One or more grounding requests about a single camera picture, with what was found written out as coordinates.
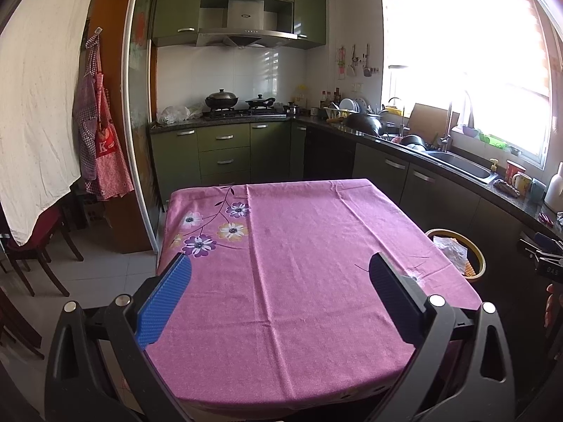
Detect dark rag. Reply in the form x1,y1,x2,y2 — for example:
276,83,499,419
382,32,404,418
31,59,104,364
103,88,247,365
493,179,520,198

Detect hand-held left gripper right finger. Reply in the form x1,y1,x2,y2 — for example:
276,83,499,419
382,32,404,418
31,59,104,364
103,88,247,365
368,252,516,422

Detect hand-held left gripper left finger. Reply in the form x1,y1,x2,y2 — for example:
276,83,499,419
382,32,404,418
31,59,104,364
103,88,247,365
44,252,198,422

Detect bright kitchen window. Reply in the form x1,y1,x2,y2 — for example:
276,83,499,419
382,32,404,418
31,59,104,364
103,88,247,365
380,0,556,168

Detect gas stove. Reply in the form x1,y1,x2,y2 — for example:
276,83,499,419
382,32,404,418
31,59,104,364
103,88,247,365
204,108,289,120

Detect white jug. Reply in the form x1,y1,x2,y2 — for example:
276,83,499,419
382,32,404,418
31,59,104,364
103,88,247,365
544,173,563,212

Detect sliding glass door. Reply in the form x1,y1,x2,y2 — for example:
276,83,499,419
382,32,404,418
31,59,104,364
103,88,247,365
123,0,162,251

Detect large black wok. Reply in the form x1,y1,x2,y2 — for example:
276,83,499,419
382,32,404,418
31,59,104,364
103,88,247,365
343,112,383,137

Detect yellow mug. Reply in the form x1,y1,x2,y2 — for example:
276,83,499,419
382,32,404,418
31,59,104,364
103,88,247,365
511,173,533,197

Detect dark wooden chair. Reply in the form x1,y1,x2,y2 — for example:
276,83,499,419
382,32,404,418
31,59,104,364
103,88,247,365
0,286,45,359

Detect wooden chair with red cushion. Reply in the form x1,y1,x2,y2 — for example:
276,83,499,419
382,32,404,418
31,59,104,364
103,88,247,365
0,204,84,297

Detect steel faucet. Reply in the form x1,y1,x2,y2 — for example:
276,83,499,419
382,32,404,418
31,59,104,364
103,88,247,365
437,101,454,155

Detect dark kitchen countertop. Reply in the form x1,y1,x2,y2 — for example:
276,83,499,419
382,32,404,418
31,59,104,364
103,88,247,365
148,114,563,238

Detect steel range hood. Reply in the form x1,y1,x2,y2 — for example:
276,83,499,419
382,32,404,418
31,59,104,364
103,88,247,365
196,0,298,49

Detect yellow rimmed waste bin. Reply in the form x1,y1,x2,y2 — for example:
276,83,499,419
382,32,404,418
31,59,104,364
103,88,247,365
424,229,487,283

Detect red mug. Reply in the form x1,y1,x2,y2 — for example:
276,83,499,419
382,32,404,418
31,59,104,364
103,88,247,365
506,160,527,190

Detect wooden cutting board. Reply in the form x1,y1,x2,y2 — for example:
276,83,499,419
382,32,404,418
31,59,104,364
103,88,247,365
409,103,449,140

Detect white hanging sheet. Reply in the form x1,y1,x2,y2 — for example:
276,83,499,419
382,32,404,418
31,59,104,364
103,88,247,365
0,0,104,247

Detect dish rack with plates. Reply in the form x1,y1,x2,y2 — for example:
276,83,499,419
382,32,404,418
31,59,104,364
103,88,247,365
323,97,370,120

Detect white plastic bag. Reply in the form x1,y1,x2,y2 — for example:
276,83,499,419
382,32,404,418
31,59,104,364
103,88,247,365
433,235,468,274

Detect purple checked apron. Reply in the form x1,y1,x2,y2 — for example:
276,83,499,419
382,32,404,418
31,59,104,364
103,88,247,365
72,37,106,194

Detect black pan with lid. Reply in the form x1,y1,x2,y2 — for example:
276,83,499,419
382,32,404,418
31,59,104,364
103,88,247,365
245,94,276,110

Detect hanging kitchen utensils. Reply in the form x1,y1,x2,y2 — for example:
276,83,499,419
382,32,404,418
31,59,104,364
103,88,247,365
336,44,379,78

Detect red checked apron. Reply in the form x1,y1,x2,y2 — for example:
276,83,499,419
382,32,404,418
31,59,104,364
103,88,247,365
94,75,135,201

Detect black wok with lid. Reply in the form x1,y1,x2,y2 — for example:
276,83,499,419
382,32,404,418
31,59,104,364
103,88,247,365
204,89,240,112

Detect steel sink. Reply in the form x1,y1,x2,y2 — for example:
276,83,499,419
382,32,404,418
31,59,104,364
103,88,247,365
426,150,500,185

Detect pink floral tablecloth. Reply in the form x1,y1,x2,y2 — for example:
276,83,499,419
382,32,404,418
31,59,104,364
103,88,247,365
144,179,482,409

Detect clear plastic bag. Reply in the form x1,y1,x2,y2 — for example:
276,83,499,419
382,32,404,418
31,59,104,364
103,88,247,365
157,104,205,124

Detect green upper kitchen cabinets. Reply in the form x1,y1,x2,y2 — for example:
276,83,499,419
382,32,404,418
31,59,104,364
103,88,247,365
152,0,327,50

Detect person's right hand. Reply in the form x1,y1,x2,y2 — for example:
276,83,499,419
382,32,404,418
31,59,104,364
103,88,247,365
544,283,557,328

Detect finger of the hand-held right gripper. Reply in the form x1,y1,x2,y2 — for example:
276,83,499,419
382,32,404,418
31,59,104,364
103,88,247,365
532,231,563,252
519,239,563,265

